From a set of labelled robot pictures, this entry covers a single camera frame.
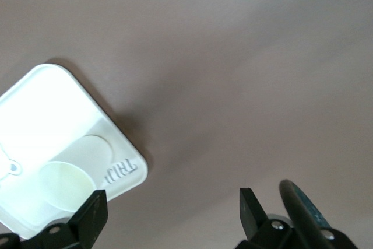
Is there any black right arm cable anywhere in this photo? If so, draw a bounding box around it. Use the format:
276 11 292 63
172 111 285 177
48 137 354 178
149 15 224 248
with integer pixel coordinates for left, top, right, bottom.
279 179 335 249

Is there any white plastic cup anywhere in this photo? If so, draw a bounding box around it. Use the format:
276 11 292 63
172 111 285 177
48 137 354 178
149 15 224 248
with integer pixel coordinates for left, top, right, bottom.
37 134 114 212

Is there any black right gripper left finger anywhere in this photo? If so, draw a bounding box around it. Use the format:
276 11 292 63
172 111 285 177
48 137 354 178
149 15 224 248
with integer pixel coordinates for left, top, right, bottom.
0 189 109 249

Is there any cream tray with bear print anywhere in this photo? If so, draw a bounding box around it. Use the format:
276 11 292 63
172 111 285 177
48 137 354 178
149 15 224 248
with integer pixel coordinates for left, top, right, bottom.
0 62 148 240

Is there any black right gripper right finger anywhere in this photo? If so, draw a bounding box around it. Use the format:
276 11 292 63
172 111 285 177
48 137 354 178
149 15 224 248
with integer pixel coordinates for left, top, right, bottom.
235 187 358 249

